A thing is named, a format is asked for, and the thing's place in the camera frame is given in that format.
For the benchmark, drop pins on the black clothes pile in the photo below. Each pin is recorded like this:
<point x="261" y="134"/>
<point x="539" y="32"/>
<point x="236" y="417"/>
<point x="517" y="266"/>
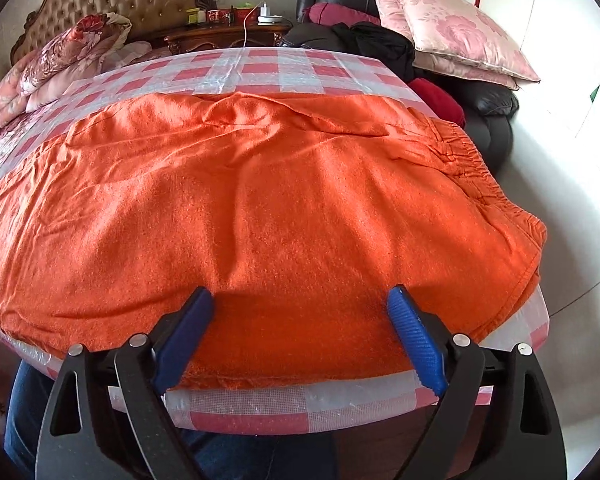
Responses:
<point x="367" y="39"/>

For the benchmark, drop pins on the orange pants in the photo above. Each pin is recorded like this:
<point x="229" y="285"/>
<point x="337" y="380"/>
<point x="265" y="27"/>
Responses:
<point x="298" y="212"/>

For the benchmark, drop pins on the maroon cushion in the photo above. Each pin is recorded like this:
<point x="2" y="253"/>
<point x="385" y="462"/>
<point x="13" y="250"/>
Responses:
<point x="330" y="14"/>

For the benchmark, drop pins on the pink floral pillow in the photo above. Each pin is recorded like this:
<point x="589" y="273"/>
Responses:
<point x="455" y="38"/>

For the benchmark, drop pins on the red boxes on nightstand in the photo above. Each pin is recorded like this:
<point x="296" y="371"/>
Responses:
<point x="227" y="16"/>

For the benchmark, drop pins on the pink white checkered bed cover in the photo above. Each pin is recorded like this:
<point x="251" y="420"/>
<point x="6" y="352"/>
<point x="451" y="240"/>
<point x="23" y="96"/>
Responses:
<point x="293" y="409"/>

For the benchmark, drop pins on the white charger with cable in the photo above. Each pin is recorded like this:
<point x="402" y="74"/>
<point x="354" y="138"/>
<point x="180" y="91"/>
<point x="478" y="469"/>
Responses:
<point x="259" y="18"/>

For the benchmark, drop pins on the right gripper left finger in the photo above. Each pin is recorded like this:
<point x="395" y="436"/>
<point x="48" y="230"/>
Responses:
<point x="105" y="418"/>

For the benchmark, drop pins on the black leather sofa chair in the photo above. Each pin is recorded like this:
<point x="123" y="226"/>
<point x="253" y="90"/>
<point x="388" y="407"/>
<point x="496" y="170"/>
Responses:
<point x="488" y="107"/>

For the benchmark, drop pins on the pink floral folded quilt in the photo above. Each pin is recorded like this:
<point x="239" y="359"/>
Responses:
<point x="96" y="44"/>

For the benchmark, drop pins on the red cushion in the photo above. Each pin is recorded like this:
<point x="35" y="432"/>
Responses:
<point x="439" y="101"/>

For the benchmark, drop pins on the dark wooden nightstand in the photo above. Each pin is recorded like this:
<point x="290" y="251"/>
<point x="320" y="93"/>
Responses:
<point x="225" y="36"/>

